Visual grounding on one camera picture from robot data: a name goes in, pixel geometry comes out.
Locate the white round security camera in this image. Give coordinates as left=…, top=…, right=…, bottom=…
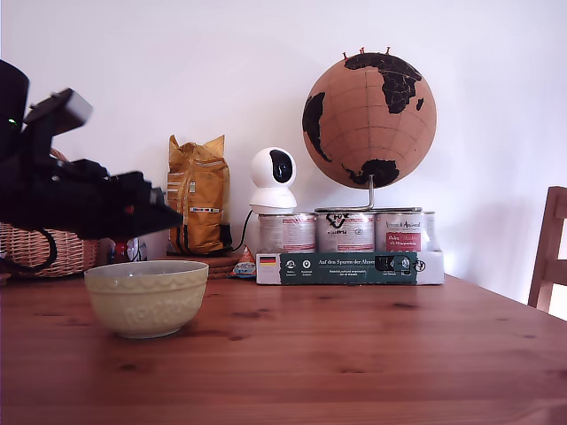
left=248, top=146, right=299, bottom=217

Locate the cardboard can tray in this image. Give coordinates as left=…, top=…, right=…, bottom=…
left=255, top=249, right=446, bottom=286

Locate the wooden chair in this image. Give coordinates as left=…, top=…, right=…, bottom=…
left=527, top=185, right=567, bottom=322

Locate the black camera power cable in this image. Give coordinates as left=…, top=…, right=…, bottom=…
left=229, top=208, right=254, bottom=254

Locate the grey camera box with bracket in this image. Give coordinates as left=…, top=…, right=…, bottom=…
left=22, top=87, right=95, bottom=157

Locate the red small bottle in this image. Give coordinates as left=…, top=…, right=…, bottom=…
left=109, top=237, right=139, bottom=265

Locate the yellow coffee bag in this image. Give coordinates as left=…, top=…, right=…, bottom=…
left=166, top=134, right=232, bottom=257

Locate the woven round trivet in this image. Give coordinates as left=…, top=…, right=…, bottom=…
left=152, top=251, right=250, bottom=281

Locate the cork globe on metal stand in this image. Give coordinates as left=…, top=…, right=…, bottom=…
left=301, top=51, right=439, bottom=214

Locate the silver food can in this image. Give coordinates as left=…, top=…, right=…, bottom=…
left=315, top=211, right=377, bottom=254
left=258, top=212, right=318, bottom=254
left=374, top=211, right=438, bottom=253

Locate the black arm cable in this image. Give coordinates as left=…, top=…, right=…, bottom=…
left=0, top=228, right=59, bottom=274

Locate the wicker basket with handle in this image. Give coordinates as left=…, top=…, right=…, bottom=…
left=0, top=147, right=102, bottom=279

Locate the small orange blue packet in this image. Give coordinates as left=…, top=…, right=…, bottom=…
left=227, top=245, right=259, bottom=280

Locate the pale green ceramic bowl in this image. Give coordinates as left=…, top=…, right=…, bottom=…
left=83, top=259, right=210, bottom=341

